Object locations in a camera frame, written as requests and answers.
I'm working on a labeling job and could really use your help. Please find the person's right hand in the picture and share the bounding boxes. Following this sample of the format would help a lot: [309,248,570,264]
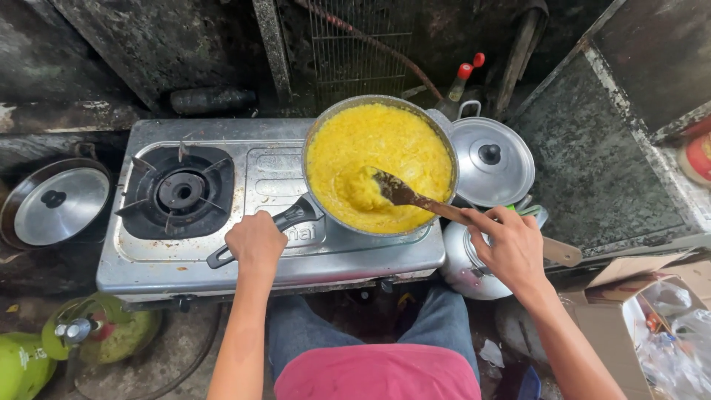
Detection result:
[460,206,548,299]

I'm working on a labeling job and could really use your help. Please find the person's left hand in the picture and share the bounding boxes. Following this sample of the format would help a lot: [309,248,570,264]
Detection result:
[225,210,288,273]

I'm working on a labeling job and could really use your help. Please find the grey frying pan black handle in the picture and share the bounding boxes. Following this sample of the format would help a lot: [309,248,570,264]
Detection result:
[207,94,460,271]

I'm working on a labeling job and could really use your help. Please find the wooden spatula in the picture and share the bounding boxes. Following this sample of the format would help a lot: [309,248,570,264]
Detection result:
[369,167,583,268]

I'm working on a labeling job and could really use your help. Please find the silver two-burner gas stove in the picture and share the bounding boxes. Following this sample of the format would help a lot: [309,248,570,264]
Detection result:
[96,118,447,304]

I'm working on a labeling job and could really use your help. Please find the black burner grate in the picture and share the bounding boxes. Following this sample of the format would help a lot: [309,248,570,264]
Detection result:
[116,141,236,241]

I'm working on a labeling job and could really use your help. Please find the person's blue jeans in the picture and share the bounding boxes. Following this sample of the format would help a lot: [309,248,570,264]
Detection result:
[267,286,482,384]

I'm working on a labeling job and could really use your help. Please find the dark plastic bottle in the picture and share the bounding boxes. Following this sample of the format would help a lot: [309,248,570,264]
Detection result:
[169,86,257,116]

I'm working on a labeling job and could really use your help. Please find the yellow mashed food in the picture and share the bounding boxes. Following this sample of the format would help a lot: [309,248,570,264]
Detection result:
[307,104,453,234]

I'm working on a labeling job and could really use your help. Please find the green gas cylinder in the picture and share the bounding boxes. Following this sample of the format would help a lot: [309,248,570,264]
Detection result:
[0,332,57,400]
[41,293,163,366]

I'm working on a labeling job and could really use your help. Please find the steel lid with black knob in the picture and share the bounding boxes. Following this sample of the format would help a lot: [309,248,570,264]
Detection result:
[14,168,111,247]

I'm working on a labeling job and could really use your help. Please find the person's red shirt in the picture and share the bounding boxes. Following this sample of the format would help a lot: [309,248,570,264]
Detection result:
[274,343,483,400]

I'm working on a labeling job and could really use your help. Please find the aluminium pot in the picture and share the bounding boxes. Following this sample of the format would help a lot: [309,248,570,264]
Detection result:
[425,100,537,212]

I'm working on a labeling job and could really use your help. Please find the aluminium kettle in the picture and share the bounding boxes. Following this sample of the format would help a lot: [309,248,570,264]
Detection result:
[441,204,551,301]

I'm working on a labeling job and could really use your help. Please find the grey gas regulator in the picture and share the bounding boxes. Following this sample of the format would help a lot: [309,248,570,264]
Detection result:
[54,318,106,346]

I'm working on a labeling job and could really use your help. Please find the red-capped sauce bottle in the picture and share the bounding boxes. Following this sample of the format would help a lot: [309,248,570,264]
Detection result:
[435,63,474,121]

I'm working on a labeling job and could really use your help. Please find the dark round pan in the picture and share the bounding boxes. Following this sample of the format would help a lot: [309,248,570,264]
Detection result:
[0,158,113,251]

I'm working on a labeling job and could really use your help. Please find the aluminium lid with black knob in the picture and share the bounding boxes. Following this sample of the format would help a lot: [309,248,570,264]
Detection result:
[449,117,535,209]

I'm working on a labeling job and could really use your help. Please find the white crumpled paper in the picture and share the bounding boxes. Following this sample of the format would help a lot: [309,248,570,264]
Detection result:
[479,339,505,369]

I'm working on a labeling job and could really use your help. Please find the dark wooden plank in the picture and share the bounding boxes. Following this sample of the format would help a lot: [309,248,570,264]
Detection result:
[493,0,551,119]

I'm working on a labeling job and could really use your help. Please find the blue plastic object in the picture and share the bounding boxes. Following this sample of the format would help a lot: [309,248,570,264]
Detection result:
[517,366,542,400]

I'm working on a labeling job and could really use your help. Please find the cardboard box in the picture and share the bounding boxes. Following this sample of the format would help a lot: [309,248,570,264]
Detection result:
[558,250,711,400]

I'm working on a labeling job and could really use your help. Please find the clear plastic bags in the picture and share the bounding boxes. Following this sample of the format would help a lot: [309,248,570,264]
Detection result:
[622,280,711,400]

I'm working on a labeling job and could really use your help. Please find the red and yellow container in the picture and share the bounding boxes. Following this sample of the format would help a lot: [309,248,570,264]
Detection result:
[677,117,711,190]

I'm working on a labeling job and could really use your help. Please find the black gas hose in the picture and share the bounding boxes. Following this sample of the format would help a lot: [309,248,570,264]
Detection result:
[64,303,228,400]

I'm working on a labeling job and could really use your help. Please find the metal wire rack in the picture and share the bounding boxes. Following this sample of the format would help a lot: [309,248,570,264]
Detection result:
[307,0,414,107]

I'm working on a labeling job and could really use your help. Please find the reddish rubber hose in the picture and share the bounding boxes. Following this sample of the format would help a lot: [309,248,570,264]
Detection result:
[294,0,445,102]

